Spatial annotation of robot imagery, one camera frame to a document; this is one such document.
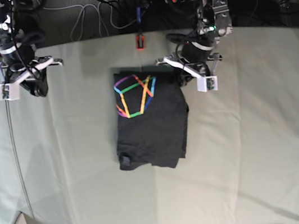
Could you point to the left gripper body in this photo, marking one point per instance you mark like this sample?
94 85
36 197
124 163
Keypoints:
202 71

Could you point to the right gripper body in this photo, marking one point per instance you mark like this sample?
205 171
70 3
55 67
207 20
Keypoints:
11 79

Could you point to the black t-shirt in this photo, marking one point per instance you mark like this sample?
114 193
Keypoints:
152 118

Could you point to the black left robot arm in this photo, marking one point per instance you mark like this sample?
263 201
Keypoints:
194 55

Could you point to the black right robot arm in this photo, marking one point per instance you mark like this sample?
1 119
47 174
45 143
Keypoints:
20 67

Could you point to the red black table clamp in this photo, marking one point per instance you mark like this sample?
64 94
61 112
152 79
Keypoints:
139 40

